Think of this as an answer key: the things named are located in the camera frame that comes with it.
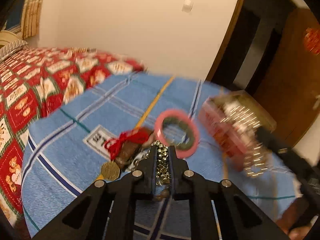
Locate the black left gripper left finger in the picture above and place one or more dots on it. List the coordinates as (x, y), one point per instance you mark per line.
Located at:
(105, 210)

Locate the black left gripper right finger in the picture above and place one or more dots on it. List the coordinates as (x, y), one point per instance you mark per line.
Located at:
(218, 210)

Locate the red tassel coin pendant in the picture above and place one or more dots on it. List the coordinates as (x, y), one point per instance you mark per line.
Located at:
(123, 150)

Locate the pink metal tin box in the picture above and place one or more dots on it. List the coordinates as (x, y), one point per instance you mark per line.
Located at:
(232, 119)

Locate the blue plaid blanket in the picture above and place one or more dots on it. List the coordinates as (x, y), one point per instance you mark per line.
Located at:
(66, 150)

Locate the brown wooden door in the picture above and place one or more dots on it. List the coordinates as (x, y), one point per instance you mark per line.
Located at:
(289, 91)

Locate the red patterned quilt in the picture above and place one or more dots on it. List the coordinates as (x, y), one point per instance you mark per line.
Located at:
(34, 83)

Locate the striped pillow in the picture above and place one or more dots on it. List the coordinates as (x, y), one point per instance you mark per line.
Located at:
(11, 48)

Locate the cream wooden headboard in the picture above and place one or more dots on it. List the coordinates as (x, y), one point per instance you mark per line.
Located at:
(7, 37)

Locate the beige curtain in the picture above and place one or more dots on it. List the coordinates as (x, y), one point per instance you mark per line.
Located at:
(30, 18)

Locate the window with blue pane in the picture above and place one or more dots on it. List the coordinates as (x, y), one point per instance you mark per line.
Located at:
(13, 23)

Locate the white wall switch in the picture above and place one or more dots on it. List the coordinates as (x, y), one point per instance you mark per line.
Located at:
(187, 6)

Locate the brown door frame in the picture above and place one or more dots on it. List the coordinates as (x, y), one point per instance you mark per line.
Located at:
(226, 39)

